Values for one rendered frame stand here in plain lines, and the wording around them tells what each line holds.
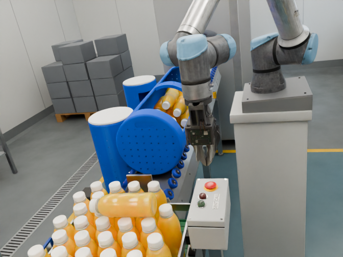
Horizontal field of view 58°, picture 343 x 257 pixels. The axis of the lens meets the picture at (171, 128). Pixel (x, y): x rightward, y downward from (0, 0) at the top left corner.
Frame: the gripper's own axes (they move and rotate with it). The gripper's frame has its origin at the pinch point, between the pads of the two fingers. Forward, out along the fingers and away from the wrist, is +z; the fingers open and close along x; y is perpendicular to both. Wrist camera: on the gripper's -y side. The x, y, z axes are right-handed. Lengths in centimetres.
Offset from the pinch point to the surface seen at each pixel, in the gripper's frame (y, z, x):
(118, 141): -31, 7, -41
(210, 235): 14.6, 14.5, 1.1
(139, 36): -547, 21, -201
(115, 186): -2.3, 10.7, -32.3
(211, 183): -0.5, 8.4, 0.3
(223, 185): -1.4, 9.6, 3.8
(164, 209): 9.1, 10.7, -12.3
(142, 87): -153, 20, -71
